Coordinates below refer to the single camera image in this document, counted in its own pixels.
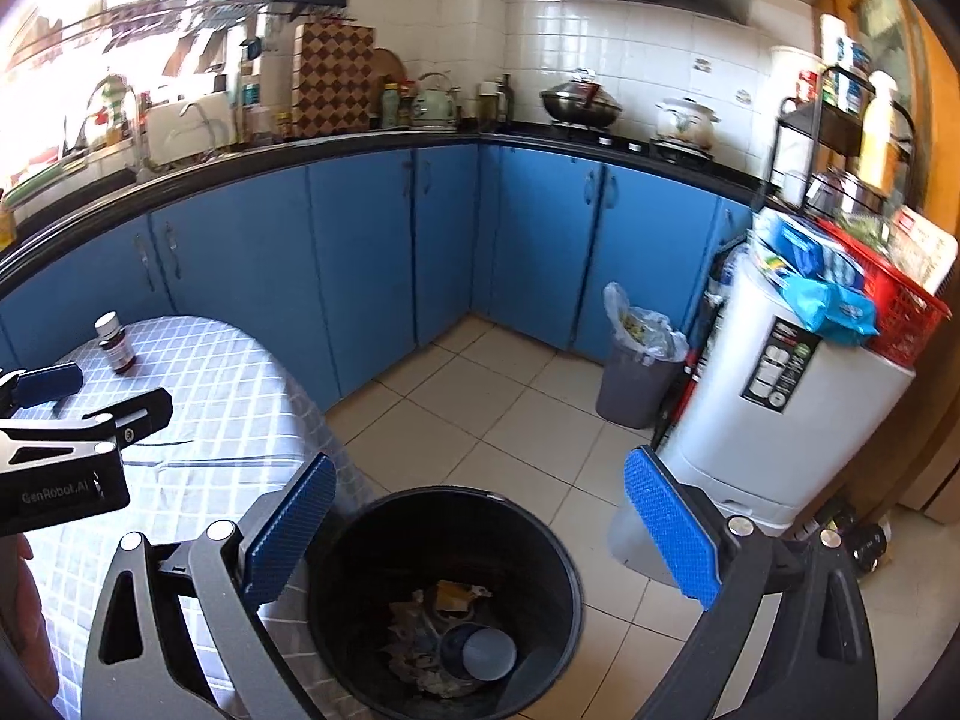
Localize brown medicine bottle white cap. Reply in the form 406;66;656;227
94;310;137;374

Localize gold wrapper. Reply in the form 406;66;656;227
433;580;491;619

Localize blue white paper cup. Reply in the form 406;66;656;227
439;622;517;683

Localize black trash bin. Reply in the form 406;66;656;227
308;486;584;718

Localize blue kitchen cabinets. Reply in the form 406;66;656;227
2;138;755;406

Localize person's left hand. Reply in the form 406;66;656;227
13;535;59;702

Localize blue checkered tablecloth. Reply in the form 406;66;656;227
25;317;374;718

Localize dark bottle on floor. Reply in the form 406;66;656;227
794;496;892;577

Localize white washing machine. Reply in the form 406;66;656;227
656;255;914;536

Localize grey bin with plastic bag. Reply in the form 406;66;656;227
596;281;688;429

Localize red plastic basket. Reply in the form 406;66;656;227
815;220;952;367

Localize blue plastic bag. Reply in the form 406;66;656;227
748;208;878;346

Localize hanging dish rack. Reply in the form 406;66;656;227
7;0;348;70

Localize checkered cutting board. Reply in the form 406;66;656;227
291;20;376;138

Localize green kettle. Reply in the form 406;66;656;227
412;71;457;132

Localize yellow bottle on shelf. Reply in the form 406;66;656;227
857;70;898;197

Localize black metal shelf rack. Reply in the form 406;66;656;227
647;62;918;452

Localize white ceramic pot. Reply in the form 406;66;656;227
656;98;719;153

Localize black wok with lid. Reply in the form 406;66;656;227
540;68;622;130

